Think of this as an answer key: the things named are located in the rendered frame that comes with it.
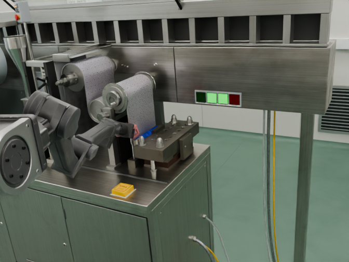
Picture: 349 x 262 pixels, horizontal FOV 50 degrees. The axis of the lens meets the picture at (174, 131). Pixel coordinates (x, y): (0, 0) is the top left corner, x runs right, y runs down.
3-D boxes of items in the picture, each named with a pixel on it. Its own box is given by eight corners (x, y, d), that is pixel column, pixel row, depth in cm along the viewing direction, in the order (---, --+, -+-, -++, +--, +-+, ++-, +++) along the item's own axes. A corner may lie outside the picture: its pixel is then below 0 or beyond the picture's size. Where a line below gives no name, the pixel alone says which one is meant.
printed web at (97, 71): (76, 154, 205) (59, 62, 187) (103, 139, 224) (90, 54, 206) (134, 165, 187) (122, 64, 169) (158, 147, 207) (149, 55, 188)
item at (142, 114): (131, 144, 183) (126, 108, 176) (155, 127, 202) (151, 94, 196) (131, 144, 183) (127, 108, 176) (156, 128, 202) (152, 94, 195)
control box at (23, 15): (14, 22, 193) (10, 2, 190) (27, 21, 197) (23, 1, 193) (18, 23, 188) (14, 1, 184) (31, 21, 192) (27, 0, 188)
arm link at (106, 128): (93, 148, 119) (63, 134, 119) (87, 164, 120) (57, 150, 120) (124, 123, 161) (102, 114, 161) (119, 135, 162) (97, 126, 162)
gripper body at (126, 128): (132, 138, 172) (123, 135, 166) (114, 135, 177) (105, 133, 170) (135, 124, 173) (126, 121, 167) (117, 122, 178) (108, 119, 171)
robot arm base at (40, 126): (5, 172, 76) (-9, 117, 72) (26, 155, 84) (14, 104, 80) (44, 173, 75) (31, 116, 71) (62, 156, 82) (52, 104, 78)
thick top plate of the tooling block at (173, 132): (134, 157, 180) (133, 146, 178) (173, 129, 212) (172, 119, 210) (163, 162, 172) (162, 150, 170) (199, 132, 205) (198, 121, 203)
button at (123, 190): (111, 194, 162) (111, 189, 161) (121, 186, 168) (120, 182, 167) (124, 197, 159) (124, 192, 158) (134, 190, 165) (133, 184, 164)
